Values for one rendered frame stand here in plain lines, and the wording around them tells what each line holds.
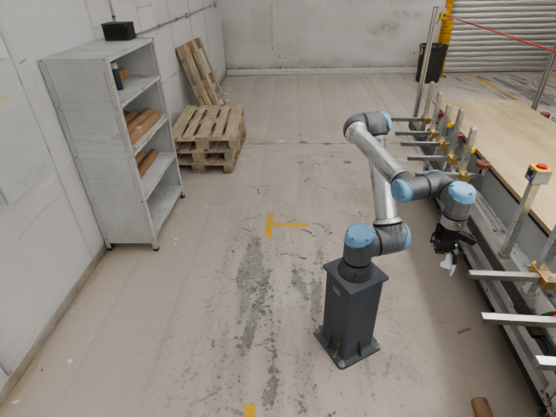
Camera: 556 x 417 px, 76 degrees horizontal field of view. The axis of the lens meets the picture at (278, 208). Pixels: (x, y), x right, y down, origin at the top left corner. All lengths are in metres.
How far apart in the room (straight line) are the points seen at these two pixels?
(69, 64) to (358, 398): 2.64
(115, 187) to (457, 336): 2.62
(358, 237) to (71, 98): 2.06
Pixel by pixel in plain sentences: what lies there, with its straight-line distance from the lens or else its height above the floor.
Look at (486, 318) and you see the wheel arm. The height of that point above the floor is 0.86.
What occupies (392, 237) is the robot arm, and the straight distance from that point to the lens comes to 1.90.
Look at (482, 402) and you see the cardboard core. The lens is 2.36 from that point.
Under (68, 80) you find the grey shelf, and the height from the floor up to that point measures 1.42.
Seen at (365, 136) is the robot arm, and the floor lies 1.33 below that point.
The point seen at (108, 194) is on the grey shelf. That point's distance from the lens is 3.06.
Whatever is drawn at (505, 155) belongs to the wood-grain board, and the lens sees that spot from 2.89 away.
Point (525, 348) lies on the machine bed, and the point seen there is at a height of 0.17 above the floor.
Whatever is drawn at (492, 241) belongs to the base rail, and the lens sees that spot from 2.31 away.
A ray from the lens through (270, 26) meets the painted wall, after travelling 8.74.
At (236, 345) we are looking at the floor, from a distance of 2.44.
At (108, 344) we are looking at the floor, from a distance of 2.68.
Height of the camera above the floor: 1.97
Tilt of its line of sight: 33 degrees down
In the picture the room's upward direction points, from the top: 2 degrees counter-clockwise
